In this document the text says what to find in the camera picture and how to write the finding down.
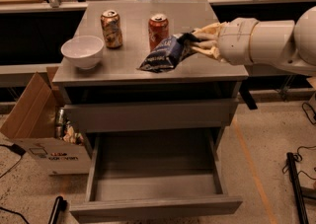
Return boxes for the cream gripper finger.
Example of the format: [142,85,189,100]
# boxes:
[191,41,220,60]
[193,28,218,40]

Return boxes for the blue chip bag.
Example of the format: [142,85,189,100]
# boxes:
[138,33,198,73]

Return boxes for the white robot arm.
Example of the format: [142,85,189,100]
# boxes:
[191,7,316,77]

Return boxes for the grey drawer cabinet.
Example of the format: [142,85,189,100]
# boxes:
[53,0,248,143]

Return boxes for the closed grey upper drawer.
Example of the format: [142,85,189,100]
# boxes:
[64,99,238,132]

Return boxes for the open grey bottom drawer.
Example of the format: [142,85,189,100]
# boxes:
[70,129,242,224]

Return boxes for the orange soda can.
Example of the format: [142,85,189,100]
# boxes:
[148,13,169,50]

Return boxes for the gold patterned soda can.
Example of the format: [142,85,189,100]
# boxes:
[101,10,122,48]

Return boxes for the white bowl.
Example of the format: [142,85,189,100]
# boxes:
[61,36,104,69]

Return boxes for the cans inside cardboard box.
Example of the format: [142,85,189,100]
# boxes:
[54,108,84,145]

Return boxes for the black stand on floor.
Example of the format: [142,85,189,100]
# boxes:
[286,152,316,224]

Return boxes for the open cardboard box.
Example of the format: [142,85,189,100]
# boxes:
[0,73,91,175]

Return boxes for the black object bottom left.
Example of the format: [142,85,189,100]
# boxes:
[47,195,67,224]

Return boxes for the black cable right floor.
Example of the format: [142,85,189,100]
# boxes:
[281,101,316,183]

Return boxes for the black cable floor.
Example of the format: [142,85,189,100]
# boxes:
[281,101,316,183]
[0,143,27,181]

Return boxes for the black cable left floor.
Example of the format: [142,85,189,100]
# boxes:
[0,143,27,181]

